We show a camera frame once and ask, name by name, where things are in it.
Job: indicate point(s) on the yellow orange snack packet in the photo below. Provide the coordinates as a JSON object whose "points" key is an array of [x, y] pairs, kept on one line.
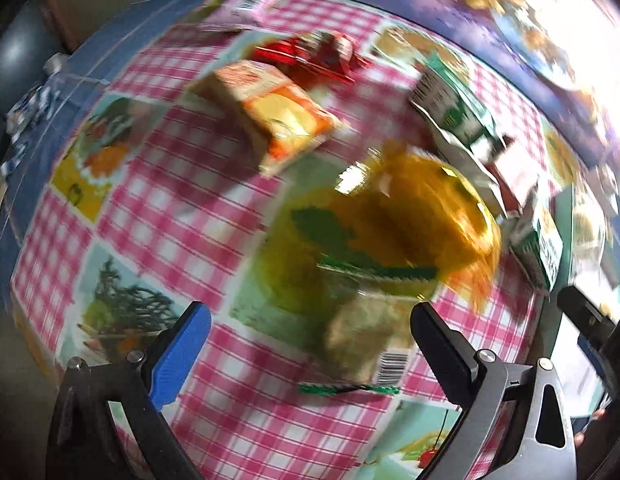
{"points": [[430, 210]]}

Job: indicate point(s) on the clear green label snack packet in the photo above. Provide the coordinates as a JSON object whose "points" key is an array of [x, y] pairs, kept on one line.
{"points": [[360, 330]]}

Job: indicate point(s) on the blue white patterned cloth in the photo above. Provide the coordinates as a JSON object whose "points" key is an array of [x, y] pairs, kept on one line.
{"points": [[30, 105]]}

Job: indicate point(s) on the green white snack packet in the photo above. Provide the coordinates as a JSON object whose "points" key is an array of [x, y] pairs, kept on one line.
{"points": [[455, 110]]}

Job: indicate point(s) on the shiny red snack packet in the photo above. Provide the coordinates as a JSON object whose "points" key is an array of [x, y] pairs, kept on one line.
{"points": [[315, 52]]}

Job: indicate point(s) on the pink snack packet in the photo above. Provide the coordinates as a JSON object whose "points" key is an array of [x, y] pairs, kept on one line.
{"points": [[240, 10]]}

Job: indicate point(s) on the red white snack packet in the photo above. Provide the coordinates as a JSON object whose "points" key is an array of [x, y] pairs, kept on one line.
{"points": [[515, 175]]}

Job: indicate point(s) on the white serrated snack packet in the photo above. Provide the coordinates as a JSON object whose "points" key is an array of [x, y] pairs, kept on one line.
{"points": [[460, 160]]}

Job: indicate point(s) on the green white snack carton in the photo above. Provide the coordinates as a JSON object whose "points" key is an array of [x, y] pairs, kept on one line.
{"points": [[537, 250]]}

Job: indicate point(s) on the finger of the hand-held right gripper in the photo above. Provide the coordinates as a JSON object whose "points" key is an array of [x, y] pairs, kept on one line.
{"points": [[582, 307]]}

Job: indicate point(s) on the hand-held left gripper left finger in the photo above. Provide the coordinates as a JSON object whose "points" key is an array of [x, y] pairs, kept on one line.
{"points": [[185, 355]]}

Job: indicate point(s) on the white tray with teal rim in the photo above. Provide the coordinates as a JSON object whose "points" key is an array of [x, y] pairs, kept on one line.
{"points": [[565, 215]]}

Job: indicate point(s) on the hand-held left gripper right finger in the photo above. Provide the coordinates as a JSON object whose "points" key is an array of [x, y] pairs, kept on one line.
{"points": [[440, 355]]}

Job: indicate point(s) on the blue grey cushion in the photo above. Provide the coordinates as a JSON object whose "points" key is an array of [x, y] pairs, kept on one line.
{"points": [[20, 50]]}

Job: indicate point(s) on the pink checkered picture tablecloth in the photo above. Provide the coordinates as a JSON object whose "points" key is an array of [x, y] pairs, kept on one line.
{"points": [[165, 75]]}

